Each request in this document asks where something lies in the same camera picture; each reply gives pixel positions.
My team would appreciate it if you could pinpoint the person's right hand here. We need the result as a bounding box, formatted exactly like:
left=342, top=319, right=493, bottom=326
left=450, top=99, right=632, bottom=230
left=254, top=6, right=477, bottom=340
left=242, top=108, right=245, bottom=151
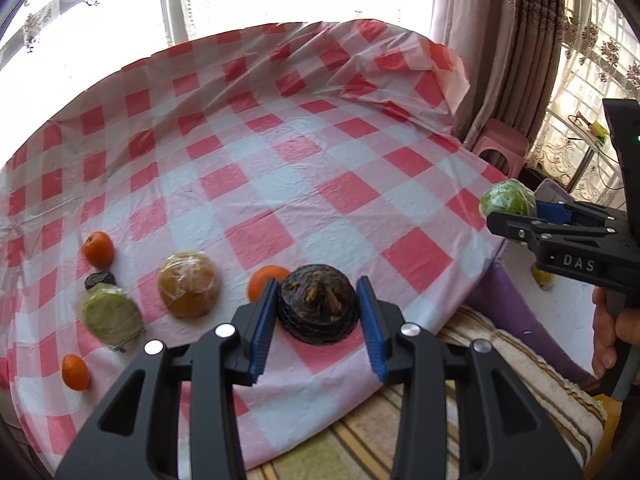
left=591, top=286, right=640, bottom=380

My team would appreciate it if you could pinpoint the floral lace curtain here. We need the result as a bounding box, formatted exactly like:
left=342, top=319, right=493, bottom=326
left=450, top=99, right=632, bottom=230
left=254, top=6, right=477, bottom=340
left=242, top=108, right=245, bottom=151
left=527, top=0, right=640, bottom=206

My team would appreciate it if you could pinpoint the small dark fruit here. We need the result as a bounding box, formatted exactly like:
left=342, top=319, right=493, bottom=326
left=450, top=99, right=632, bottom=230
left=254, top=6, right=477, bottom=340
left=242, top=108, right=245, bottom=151
left=84, top=271, right=118, bottom=291

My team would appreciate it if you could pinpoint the grey plastic box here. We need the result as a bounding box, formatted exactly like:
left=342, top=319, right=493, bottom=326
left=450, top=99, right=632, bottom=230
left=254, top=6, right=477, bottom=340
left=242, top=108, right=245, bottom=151
left=532, top=179, right=577, bottom=207

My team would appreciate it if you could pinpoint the brown patterned curtain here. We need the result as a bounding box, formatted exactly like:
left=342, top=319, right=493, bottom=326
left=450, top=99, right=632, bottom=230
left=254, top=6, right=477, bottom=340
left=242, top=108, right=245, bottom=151
left=429, top=0, right=567, bottom=153

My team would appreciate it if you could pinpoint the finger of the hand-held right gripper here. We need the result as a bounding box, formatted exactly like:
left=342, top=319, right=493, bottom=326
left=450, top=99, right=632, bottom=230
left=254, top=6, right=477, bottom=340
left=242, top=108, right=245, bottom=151
left=536, top=201, right=627, bottom=225
left=486, top=211, right=619, bottom=247

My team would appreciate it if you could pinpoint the wrapped yellow-brown fruit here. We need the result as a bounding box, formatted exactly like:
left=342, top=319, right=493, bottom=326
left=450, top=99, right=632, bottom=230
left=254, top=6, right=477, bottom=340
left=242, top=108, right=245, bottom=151
left=158, top=251, right=222, bottom=319

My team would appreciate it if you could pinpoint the dark purple cabbage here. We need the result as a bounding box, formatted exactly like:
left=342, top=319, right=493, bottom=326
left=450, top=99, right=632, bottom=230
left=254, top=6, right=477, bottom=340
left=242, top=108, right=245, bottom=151
left=277, top=264, right=360, bottom=346

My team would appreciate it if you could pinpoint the orange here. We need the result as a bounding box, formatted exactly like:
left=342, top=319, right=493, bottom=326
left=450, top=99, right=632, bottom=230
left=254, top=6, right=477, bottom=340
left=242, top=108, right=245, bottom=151
left=82, top=231, right=116, bottom=269
left=247, top=265, right=292, bottom=303
left=61, top=354, right=92, bottom=392

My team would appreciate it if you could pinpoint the red white checkered tablecloth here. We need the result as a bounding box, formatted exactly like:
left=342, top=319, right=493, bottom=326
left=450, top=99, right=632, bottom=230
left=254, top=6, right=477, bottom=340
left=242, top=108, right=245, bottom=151
left=0, top=19, right=508, bottom=476

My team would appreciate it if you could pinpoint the glass side table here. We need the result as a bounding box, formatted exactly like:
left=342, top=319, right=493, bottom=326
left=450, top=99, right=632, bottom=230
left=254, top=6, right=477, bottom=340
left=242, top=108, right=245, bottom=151
left=544, top=104, right=626, bottom=192

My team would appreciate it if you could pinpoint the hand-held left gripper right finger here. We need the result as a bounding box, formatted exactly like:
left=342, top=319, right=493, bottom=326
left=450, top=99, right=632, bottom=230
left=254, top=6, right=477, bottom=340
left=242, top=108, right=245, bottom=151
left=356, top=275, right=586, bottom=480

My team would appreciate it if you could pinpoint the pink plastic stool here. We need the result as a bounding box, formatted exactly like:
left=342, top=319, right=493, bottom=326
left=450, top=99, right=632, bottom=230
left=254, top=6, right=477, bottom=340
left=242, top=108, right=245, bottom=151
left=472, top=118, right=531, bottom=181

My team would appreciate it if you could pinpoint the round green cabbage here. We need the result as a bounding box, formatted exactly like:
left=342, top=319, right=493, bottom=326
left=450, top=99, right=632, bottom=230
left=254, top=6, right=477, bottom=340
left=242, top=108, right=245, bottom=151
left=480, top=179, right=538, bottom=221

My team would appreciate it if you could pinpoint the yellow-green bottle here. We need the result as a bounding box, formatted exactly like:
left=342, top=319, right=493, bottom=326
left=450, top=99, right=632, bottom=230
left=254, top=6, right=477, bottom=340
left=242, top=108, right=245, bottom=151
left=531, top=259, right=556, bottom=292

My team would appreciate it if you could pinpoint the wrapped green cabbage half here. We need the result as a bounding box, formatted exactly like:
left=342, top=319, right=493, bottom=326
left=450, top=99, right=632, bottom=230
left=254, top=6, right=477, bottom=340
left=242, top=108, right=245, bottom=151
left=82, top=283, right=146, bottom=348

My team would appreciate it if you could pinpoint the purple chair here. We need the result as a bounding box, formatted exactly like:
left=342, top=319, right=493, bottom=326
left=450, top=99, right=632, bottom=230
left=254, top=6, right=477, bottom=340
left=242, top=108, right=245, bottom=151
left=466, top=259, right=603, bottom=387

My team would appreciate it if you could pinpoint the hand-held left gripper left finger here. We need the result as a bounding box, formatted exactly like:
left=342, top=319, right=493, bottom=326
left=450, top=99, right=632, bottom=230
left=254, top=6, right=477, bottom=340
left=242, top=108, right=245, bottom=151
left=54, top=277, right=281, bottom=480

